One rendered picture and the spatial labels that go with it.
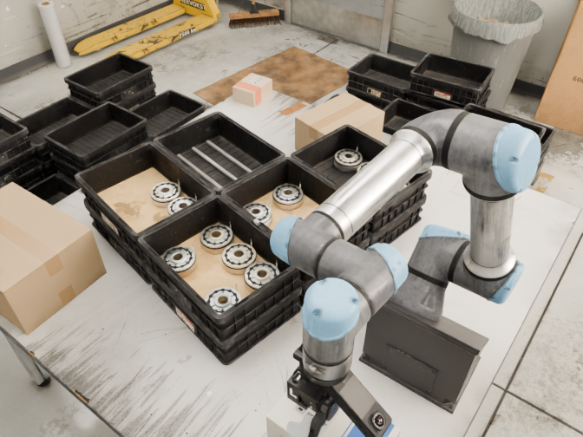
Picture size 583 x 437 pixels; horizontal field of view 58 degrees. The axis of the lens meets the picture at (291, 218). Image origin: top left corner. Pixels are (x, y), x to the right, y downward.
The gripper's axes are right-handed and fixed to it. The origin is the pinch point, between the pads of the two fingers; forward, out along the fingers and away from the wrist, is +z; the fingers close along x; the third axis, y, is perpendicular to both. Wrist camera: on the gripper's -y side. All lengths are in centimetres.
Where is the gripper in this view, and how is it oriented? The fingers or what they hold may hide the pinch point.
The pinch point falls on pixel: (331, 430)
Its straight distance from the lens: 100.7
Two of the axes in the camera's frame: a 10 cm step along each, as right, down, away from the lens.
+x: -6.0, 5.4, -5.9
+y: -8.0, -4.0, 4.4
